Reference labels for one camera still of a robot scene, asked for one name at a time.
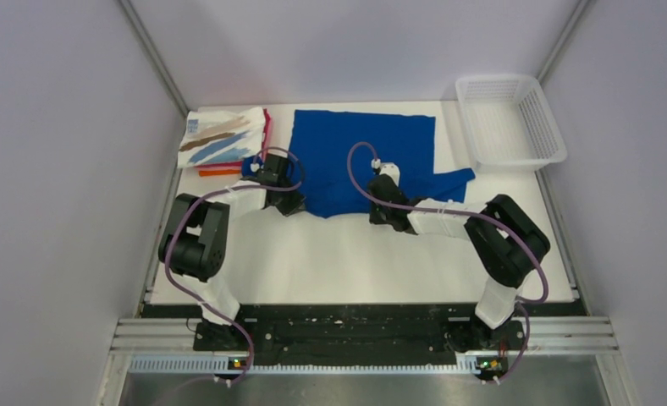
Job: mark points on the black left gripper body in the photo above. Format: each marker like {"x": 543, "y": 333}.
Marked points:
{"x": 289, "y": 201}

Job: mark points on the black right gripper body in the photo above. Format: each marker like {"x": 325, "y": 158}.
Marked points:
{"x": 377, "y": 214}

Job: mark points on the blue t shirt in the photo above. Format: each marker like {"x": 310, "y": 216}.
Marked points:
{"x": 333, "y": 146}

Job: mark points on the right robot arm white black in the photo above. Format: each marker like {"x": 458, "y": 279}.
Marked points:
{"x": 508, "y": 243}

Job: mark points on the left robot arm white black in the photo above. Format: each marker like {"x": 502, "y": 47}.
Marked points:
{"x": 193, "y": 246}

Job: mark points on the orange folded t shirt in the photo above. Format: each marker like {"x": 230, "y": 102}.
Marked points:
{"x": 219, "y": 172}

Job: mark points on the white striped folded t shirt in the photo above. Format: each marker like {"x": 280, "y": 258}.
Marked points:
{"x": 220, "y": 136}

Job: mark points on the white plastic basket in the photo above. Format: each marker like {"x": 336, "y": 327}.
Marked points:
{"x": 508, "y": 124}

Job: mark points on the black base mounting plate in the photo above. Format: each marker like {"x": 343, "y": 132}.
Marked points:
{"x": 347, "y": 335}

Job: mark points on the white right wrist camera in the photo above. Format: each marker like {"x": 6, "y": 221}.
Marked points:
{"x": 389, "y": 169}

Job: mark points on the white slotted cable duct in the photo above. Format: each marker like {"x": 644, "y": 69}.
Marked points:
{"x": 224, "y": 366}

